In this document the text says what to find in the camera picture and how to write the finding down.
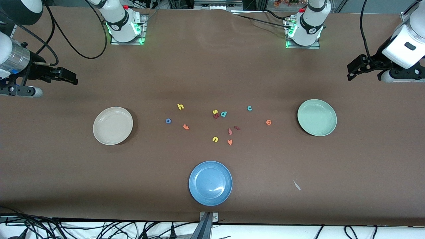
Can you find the aluminium frame rail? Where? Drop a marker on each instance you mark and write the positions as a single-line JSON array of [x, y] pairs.
[[403, 16], [12, 31]]

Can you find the green plate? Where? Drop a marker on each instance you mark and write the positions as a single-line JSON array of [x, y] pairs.
[[317, 117]]

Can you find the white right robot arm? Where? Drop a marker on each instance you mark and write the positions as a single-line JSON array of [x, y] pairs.
[[123, 23]]

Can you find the white paper scrap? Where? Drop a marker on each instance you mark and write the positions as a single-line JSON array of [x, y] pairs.
[[296, 185]]

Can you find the orange decorative flowers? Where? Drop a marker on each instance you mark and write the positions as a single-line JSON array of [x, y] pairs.
[[285, 3]]

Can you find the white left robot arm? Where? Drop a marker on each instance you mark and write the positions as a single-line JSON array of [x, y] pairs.
[[310, 26]]

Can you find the blue plate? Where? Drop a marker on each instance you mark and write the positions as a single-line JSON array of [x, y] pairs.
[[210, 183]]

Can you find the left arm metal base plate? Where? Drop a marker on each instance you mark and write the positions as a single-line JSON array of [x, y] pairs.
[[303, 47]]

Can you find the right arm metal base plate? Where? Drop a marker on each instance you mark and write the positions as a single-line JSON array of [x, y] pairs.
[[144, 26]]

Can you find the beige brown plate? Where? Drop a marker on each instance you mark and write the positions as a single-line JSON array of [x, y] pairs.
[[113, 125]]

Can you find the black power plug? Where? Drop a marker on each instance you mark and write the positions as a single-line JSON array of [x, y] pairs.
[[172, 231], [145, 234]]

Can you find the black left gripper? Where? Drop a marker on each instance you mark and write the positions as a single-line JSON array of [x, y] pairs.
[[374, 63]]

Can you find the brown table cover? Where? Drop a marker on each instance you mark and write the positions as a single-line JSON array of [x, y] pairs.
[[212, 66]]

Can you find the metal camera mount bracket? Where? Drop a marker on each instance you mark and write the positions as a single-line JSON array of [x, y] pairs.
[[207, 217]]

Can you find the metal frame profile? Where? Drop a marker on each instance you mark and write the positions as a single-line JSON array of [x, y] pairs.
[[215, 5]]

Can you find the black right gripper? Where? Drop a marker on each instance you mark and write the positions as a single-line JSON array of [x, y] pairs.
[[36, 71]]

